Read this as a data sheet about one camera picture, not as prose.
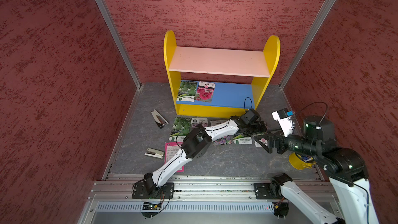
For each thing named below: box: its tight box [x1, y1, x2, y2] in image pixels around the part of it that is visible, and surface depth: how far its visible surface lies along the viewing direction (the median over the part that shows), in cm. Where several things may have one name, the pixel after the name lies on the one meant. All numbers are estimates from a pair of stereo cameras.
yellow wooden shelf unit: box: [163, 30, 281, 118], surface depth 79 cm
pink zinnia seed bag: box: [212, 135, 233, 146], surface depth 92 cm
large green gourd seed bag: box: [168, 117, 192, 142], surface depth 99 cm
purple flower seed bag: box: [191, 117, 209, 128], surface depth 102 cm
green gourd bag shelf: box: [176, 80, 198, 103], surface depth 99 cm
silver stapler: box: [144, 147, 165, 160], surface depth 86 cm
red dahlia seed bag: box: [194, 81, 216, 104], surface depth 99 cm
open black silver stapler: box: [150, 108, 169, 130], surface depth 100 cm
